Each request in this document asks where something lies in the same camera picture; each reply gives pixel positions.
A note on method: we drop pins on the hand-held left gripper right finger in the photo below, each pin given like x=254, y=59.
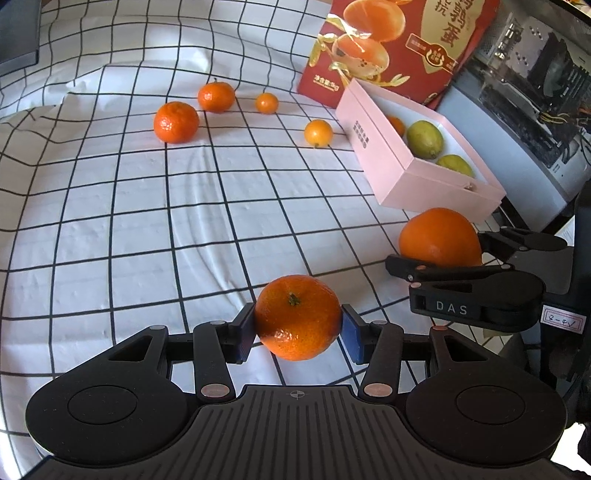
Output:
x=353, y=334

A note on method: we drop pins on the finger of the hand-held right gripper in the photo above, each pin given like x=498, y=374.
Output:
x=443, y=274
x=526, y=242

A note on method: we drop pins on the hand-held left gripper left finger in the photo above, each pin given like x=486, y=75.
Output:
x=242, y=334

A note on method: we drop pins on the large orange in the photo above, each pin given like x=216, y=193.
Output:
x=438, y=237

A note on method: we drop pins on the pink cardboard box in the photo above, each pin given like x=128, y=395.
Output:
x=429, y=187

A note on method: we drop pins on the green lemon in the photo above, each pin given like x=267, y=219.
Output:
x=457, y=165
x=425, y=138

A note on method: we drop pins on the white computer case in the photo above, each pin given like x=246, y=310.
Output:
x=521, y=92

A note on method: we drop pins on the white black-grid cloth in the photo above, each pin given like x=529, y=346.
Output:
x=138, y=221

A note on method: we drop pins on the small yellow-orange kumquat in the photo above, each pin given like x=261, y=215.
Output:
x=318, y=133

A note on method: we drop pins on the red snack bag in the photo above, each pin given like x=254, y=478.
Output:
x=415, y=50

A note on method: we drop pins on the tiny mandarin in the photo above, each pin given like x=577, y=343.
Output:
x=267, y=103

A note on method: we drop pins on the dark monitor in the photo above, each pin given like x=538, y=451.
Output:
x=16, y=32

